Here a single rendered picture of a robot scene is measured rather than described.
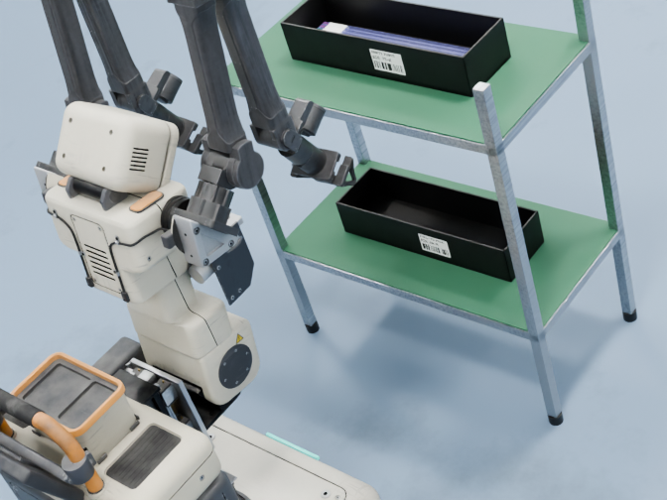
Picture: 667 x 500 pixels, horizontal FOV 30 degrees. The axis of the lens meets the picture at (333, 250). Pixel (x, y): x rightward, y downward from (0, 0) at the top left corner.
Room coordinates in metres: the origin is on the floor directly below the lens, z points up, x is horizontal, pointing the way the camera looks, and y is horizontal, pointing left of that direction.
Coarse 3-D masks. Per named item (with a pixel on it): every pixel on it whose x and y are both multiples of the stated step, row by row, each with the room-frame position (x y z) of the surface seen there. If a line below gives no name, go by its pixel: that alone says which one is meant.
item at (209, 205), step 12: (204, 192) 1.97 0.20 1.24; (216, 192) 1.96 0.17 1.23; (228, 192) 1.97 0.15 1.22; (192, 204) 1.96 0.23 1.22; (204, 204) 1.95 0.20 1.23; (216, 204) 1.95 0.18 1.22; (228, 204) 1.97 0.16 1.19; (192, 216) 1.94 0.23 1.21; (204, 216) 1.93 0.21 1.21; (216, 216) 1.93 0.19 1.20; (228, 216) 1.95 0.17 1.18; (216, 228) 1.90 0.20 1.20; (228, 228) 1.92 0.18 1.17
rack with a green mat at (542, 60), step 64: (576, 0) 2.47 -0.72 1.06; (512, 64) 2.47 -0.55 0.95; (576, 64) 2.41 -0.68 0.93; (384, 128) 2.43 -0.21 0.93; (448, 128) 2.31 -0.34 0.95; (512, 128) 2.23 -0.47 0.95; (256, 192) 2.86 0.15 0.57; (512, 192) 2.20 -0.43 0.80; (320, 256) 2.77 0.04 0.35; (384, 256) 2.67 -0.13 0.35; (512, 256) 2.20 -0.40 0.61; (576, 256) 2.41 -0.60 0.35; (512, 320) 2.26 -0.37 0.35
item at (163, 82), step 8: (152, 72) 2.51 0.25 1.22; (160, 72) 2.50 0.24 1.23; (168, 72) 2.50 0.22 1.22; (152, 80) 2.49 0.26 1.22; (160, 80) 2.48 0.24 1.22; (168, 80) 2.49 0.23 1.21; (176, 80) 2.49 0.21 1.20; (152, 88) 2.47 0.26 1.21; (160, 88) 2.47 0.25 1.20; (168, 88) 2.48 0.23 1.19; (176, 88) 2.49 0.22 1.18; (144, 96) 2.42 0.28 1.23; (152, 96) 2.45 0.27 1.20; (168, 96) 2.47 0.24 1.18; (144, 104) 2.41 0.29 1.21; (152, 104) 2.42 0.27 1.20; (152, 112) 2.42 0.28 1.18
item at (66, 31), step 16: (48, 0) 2.37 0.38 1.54; (64, 0) 2.37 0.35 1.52; (48, 16) 2.38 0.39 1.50; (64, 16) 2.36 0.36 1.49; (64, 32) 2.36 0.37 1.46; (80, 32) 2.38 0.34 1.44; (64, 48) 2.36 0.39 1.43; (80, 48) 2.37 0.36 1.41; (64, 64) 2.36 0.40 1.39; (80, 64) 2.36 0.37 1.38; (80, 80) 2.35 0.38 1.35; (80, 96) 2.34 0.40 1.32; (96, 96) 2.35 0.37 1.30
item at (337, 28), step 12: (324, 24) 2.88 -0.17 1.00; (336, 24) 2.85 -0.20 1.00; (360, 36) 2.75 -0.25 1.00; (372, 36) 2.73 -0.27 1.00; (384, 36) 2.72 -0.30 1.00; (396, 36) 2.70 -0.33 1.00; (420, 48) 2.60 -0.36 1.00; (432, 48) 2.59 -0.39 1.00; (444, 48) 2.57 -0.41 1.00; (456, 48) 2.55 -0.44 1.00
